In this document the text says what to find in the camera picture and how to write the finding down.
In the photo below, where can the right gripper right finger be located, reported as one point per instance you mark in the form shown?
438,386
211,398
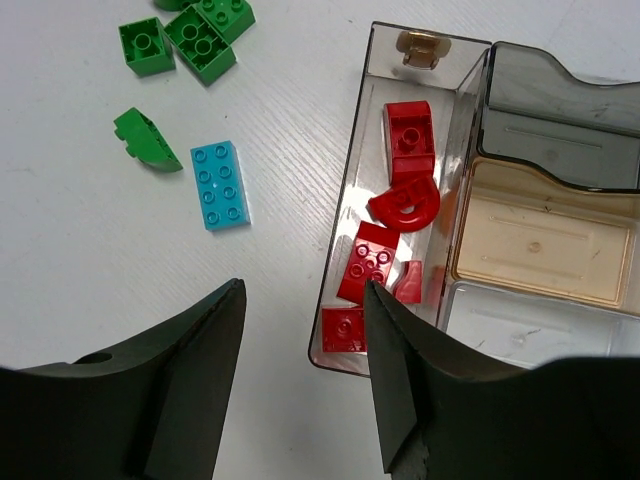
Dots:
446,411

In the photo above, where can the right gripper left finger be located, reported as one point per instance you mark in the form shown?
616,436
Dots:
150,407

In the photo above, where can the small red lego wedge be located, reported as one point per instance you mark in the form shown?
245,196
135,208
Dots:
408,287

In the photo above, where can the red small square lego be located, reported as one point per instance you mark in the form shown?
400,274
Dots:
343,330

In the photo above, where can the red 2x3 lego brick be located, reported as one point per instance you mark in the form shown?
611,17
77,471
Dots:
371,258

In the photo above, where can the red arch lego piece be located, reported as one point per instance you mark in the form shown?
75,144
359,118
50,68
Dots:
407,207

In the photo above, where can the cyan 2x4 lego brick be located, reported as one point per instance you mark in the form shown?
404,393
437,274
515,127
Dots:
220,187

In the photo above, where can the red sloped lego brick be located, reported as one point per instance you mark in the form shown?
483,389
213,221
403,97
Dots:
409,138

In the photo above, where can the clear compartment container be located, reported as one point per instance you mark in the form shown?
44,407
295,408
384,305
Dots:
534,253

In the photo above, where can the green curved lego brick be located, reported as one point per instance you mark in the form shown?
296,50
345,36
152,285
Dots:
144,142

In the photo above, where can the green small lego cube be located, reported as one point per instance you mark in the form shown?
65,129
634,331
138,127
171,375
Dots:
146,48

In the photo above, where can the green square lego upturned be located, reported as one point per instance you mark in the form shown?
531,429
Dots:
201,47

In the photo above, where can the green 2x3 lego brick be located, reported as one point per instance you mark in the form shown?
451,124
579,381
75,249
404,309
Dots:
232,18

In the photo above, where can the green slanted lego brick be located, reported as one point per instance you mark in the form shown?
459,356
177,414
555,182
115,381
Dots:
173,5

